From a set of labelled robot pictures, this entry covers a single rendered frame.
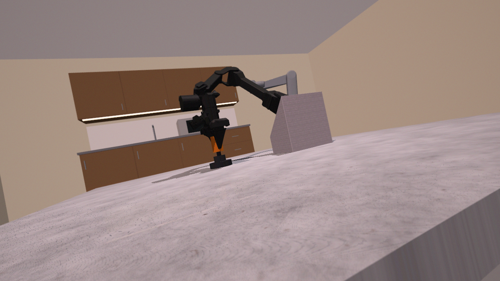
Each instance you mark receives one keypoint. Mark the orange knob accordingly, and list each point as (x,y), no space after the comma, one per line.
(214,145)

